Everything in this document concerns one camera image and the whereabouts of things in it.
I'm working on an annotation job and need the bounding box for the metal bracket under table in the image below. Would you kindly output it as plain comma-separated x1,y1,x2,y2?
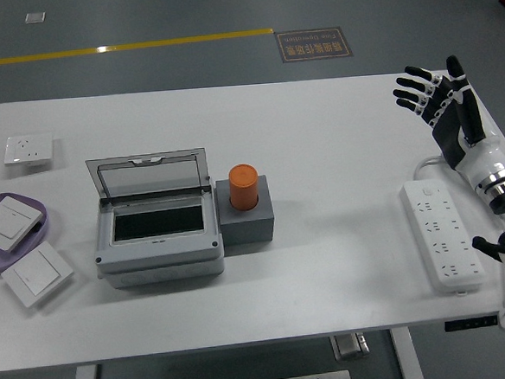
329,331,372,363

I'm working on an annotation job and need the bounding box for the brown floor sign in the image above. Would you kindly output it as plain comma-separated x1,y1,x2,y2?
273,26,355,65

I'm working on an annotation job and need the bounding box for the white power strip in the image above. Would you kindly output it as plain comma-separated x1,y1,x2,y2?
398,174,489,297

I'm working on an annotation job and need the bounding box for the yellow floor tape line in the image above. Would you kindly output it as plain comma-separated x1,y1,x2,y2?
0,27,277,68

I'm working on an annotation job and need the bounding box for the black table control panel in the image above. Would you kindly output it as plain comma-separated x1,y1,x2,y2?
444,316,500,333

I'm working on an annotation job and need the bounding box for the white power strip cable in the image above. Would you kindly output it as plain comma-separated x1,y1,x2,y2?
412,149,505,338

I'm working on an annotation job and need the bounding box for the white wall switch panel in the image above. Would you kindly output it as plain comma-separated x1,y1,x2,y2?
0,193,46,254
0,240,77,311

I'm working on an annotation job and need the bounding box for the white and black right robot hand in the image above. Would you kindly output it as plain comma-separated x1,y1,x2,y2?
390,51,505,196

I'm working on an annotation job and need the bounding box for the orange cylinder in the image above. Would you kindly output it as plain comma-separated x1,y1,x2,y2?
227,163,262,213

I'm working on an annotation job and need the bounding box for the white wall socket panel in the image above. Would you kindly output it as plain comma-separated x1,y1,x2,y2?
1,132,55,168

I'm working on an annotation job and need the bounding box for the grey electrical box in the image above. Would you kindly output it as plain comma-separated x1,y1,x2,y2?
85,146,227,292

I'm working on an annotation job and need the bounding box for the grey cube with round hole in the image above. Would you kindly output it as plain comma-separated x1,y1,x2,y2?
214,174,278,247

